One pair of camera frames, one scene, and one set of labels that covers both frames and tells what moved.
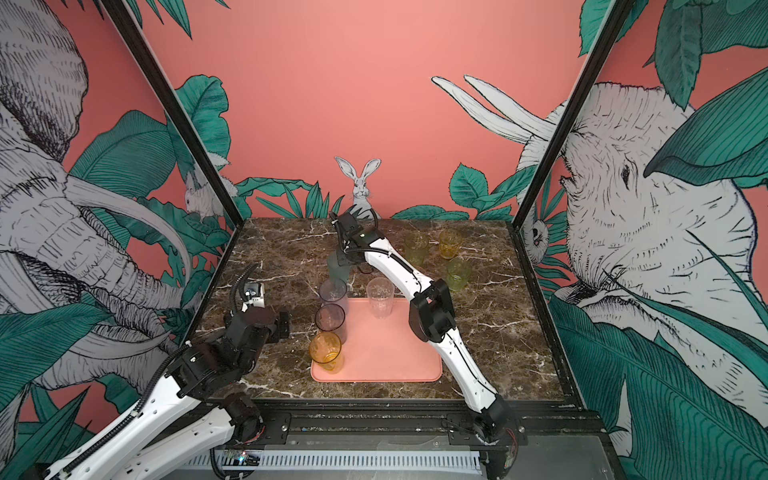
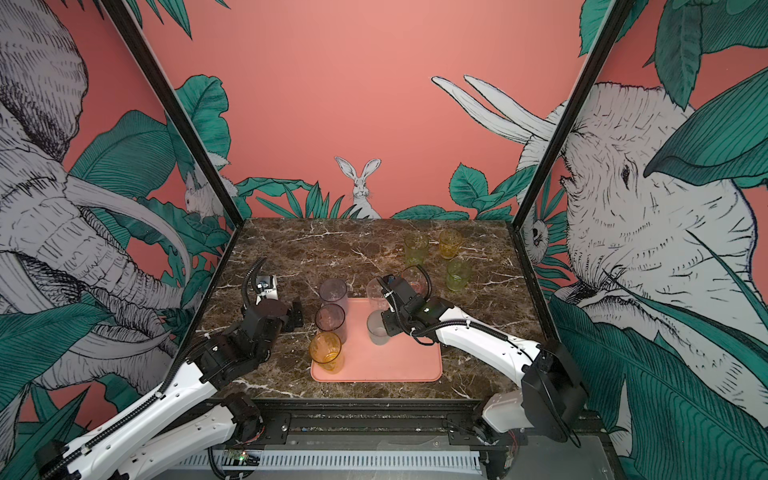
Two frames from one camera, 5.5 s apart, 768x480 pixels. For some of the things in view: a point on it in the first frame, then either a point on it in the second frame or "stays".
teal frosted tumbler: [335, 269] → [376, 328]
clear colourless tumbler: [380, 292] stays
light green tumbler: [416, 245] stays
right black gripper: [342, 246] → [388, 320]
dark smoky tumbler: [332, 318] stays
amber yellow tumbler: [325, 350] stays
